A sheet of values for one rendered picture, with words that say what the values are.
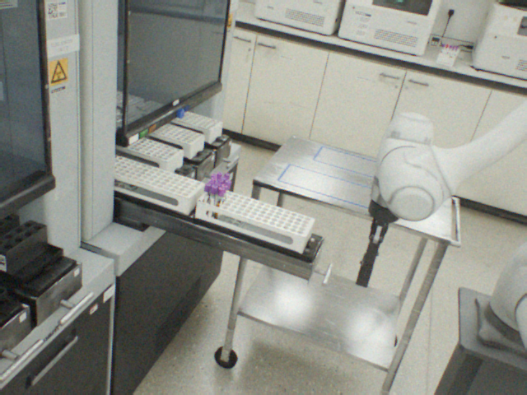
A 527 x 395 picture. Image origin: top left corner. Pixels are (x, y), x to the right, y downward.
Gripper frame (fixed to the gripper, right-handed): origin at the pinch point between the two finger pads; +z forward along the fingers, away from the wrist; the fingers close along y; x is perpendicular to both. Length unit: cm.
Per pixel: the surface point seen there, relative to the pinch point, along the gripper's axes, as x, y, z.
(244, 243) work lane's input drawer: -30.5, 6.8, -0.9
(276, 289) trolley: -29, -45, 51
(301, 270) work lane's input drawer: -14.7, 6.8, 1.3
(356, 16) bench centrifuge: -48, -230, -26
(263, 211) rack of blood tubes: -29.0, -0.7, -7.1
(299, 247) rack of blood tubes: -16.8, 5.1, -3.8
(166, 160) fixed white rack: -63, -11, -8
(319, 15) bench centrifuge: -71, -229, -22
